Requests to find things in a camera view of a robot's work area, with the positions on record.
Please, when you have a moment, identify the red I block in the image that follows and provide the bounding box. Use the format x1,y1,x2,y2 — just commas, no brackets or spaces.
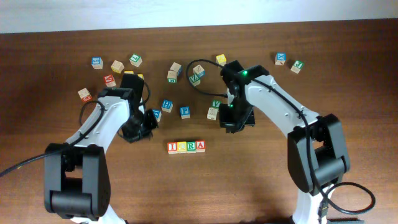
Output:
167,142,178,154

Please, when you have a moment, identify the yellow C block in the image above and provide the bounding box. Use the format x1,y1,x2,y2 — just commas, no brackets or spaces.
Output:
177,141,187,154

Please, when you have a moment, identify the red A block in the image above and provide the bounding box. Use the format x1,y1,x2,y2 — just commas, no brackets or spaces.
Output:
195,140,206,152

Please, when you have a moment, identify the green R block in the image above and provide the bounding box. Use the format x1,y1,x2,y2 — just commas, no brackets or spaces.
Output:
187,141,197,153

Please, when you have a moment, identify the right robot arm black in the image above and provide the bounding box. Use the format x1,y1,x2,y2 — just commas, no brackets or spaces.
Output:
219,60,350,223

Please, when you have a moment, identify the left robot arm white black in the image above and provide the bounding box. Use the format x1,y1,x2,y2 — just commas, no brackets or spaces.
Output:
44,74,158,223

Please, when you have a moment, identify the blue block lower centre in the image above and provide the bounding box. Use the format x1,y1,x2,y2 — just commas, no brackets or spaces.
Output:
152,110,162,122

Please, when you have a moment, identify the green V block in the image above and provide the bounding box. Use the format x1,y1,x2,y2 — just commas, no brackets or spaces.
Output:
211,100,221,110

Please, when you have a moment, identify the white wooden X block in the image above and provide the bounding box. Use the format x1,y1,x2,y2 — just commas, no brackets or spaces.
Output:
206,107,218,120

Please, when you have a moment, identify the blue H block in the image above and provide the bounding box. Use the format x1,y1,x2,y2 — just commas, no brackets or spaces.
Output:
161,100,173,113

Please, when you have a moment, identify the blue P block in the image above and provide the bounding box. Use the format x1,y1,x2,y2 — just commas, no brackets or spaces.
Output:
180,106,191,119

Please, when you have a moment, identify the red K block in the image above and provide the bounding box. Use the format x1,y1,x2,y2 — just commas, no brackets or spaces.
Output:
104,75,116,88

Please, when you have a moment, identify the green Z block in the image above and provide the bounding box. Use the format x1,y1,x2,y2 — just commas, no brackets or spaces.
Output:
189,74,201,86

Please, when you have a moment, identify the yellow block top centre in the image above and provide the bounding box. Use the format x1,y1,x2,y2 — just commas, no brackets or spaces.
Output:
216,54,227,66

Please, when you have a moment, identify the wooden block green side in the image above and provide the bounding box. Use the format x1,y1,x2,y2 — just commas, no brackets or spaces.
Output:
167,70,178,83

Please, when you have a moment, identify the wooden block blue side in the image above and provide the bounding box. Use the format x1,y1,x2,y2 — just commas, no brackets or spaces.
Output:
193,65,205,78

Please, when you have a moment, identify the plain wooden block top left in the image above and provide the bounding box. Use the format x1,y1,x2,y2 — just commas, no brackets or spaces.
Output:
111,60,124,73

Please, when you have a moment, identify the wooden block red side left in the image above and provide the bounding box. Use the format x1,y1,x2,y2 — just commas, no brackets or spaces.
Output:
78,88,93,102

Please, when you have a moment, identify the green L block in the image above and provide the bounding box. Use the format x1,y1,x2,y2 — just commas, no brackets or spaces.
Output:
129,54,142,67

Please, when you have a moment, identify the blue X block far right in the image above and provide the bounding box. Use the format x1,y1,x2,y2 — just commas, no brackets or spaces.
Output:
274,52,287,65

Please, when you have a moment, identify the green J block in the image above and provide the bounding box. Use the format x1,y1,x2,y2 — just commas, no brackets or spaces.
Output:
290,60,304,73

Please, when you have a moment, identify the blue S block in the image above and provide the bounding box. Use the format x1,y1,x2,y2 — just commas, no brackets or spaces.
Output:
91,57,103,70

